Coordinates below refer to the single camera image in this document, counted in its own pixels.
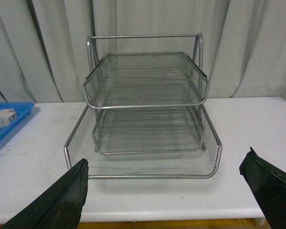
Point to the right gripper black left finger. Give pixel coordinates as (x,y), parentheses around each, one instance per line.
(60,206)

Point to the silver mesh tray rack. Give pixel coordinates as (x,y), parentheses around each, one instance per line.
(145,117)

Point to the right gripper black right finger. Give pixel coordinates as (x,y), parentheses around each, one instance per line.
(268,185)

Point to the blue plastic tray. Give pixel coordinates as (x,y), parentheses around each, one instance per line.
(22,109)

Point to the white curtain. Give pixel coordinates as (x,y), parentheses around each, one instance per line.
(43,55)

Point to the white circuit breaker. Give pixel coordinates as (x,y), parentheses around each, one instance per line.
(7,116)

